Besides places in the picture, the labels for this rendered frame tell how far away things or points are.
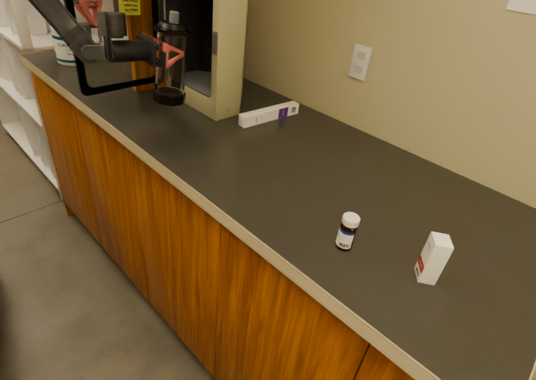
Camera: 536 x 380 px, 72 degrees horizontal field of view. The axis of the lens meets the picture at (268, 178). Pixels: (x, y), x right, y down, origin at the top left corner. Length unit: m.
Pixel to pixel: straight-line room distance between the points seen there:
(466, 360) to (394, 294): 0.16
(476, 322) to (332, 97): 0.95
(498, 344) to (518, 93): 0.69
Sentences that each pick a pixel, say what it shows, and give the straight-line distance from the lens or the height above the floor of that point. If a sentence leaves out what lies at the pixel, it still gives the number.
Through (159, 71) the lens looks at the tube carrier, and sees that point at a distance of 1.21.
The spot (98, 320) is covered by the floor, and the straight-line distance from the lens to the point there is 1.90.
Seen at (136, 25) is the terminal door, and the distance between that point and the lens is 1.41.
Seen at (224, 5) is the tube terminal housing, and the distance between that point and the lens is 1.21.
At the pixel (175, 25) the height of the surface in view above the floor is 1.26.
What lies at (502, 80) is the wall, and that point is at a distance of 1.23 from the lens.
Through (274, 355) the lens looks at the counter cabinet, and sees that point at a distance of 1.10.
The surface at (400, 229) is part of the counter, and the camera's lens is 0.96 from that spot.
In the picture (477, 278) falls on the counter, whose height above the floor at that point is 0.94.
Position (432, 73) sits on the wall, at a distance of 1.29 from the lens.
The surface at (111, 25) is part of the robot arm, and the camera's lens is 1.10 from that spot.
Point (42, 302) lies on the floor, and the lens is 2.04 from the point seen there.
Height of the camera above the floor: 1.50
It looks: 33 degrees down
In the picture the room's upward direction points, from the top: 7 degrees clockwise
